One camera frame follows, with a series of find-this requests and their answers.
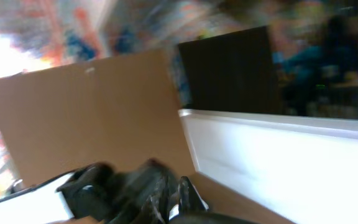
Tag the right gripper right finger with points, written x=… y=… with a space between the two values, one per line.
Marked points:
x=193 y=210

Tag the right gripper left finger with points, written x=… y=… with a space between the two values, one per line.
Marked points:
x=142 y=195

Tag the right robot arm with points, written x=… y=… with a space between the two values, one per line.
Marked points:
x=73 y=195

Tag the brown cardboard board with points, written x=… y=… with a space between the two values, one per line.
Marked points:
x=121 y=110

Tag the black monitor screen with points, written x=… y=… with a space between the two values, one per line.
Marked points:
x=232 y=72

